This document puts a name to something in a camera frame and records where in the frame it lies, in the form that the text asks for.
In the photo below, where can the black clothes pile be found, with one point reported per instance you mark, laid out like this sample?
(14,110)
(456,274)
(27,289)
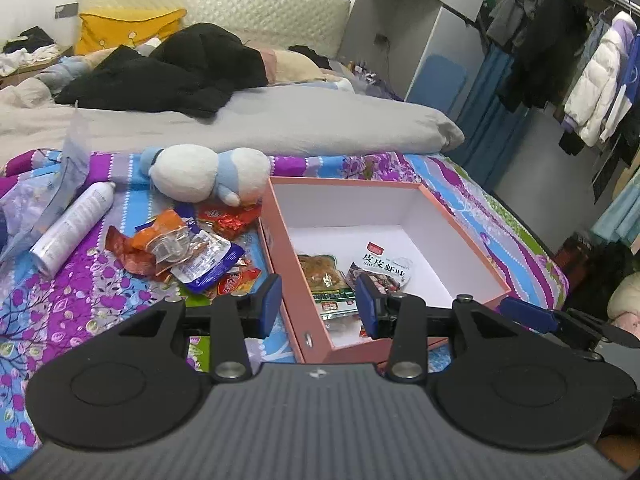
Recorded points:
(35,37)

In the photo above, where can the clear printed plastic bag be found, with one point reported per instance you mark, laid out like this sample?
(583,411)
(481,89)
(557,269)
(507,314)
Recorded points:
(60,185)

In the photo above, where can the shiny red snack packet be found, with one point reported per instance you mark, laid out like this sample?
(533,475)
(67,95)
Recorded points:
(227,220)

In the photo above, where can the white wall cabinet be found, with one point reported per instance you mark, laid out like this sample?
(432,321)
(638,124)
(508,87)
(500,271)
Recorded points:
(430,35)

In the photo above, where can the beige soft bundle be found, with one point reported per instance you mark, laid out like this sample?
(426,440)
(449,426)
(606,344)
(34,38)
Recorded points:
(625,302)

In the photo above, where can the blue and white snack packet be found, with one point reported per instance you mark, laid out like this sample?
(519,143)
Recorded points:
(215,265)

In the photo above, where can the brown orange snack packet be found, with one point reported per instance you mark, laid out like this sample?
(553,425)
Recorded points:
(125,257)

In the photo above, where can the grey duvet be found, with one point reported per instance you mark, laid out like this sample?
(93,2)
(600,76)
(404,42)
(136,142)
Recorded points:
(300,120)

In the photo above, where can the blue curtain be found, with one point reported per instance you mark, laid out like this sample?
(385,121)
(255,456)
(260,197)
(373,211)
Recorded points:
(490,110)

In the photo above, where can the white spray can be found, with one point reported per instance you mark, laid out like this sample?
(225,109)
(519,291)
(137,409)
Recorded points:
(70,230)

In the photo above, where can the purple patterned cloth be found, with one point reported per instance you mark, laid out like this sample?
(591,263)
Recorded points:
(375,87)

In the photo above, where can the black jacket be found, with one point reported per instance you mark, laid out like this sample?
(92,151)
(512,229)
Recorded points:
(190,70)

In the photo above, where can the pink cardboard box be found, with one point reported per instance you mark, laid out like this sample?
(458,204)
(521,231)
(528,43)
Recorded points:
(300,305)

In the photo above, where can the hanging blue white garment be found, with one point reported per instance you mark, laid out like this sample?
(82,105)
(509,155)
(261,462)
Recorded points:
(631,75)

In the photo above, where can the small black cloth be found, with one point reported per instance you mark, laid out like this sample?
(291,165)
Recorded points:
(310,54)

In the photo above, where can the hanging light teal clothes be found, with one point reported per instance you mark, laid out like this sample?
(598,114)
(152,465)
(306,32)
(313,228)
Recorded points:
(617,210)

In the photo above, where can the hanging grey hoodie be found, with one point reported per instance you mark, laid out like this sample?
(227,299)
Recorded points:
(520,10)

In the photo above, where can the dark red bag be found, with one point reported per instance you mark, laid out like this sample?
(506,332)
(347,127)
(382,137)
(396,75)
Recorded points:
(580,260)

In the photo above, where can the orange and clear snack packet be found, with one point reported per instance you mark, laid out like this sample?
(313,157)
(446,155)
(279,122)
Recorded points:
(162,225)

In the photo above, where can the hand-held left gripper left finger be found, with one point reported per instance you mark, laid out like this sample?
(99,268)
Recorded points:
(270,305)

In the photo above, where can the red gold snack packet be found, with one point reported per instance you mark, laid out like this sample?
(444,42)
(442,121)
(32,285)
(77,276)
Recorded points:
(240,282)

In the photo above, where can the cream padded headboard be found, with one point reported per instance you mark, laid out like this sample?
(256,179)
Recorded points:
(250,10)

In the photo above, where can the purple floral printed bed sheet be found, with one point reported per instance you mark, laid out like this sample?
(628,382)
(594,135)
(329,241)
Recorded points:
(100,310)

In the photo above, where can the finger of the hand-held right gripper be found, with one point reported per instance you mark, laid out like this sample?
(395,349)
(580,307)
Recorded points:
(525,312)

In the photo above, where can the white clothes pile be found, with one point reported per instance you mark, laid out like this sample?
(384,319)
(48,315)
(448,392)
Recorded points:
(15,62)

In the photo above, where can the grey wall switch plate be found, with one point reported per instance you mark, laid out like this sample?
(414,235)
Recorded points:
(66,10)

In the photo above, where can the light blue cloth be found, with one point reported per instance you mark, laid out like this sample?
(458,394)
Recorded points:
(65,72)

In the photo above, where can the beige pillow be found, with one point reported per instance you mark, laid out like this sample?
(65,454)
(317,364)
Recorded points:
(295,67)

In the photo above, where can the blue padded board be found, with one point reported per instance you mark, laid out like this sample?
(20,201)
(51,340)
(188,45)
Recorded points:
(440,80)

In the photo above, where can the hanging white puffer jacket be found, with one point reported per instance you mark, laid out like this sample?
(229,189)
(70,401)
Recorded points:
(595,85)

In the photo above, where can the brown nightstand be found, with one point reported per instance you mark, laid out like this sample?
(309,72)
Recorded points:
(27,74)

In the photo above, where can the black wall socket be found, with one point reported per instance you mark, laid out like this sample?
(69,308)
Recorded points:
(383,39)

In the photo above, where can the white label snack packet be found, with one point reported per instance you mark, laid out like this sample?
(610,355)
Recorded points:
(380,265)

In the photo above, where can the hanging black coat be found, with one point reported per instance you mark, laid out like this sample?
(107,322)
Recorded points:
(550,50)

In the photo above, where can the row of small bottles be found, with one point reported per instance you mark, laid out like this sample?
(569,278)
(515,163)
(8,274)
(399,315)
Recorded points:
(362,67)

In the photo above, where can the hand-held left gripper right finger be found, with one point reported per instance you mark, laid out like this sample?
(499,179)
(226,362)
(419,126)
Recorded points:
(367,307)

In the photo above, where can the yellow pillow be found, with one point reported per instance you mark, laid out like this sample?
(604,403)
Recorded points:
(120,27)

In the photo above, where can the white and blue plush toy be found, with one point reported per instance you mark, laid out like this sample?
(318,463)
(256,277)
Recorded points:
(185,172)

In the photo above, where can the green label snack packet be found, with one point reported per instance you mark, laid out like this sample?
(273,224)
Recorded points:
(322,280)

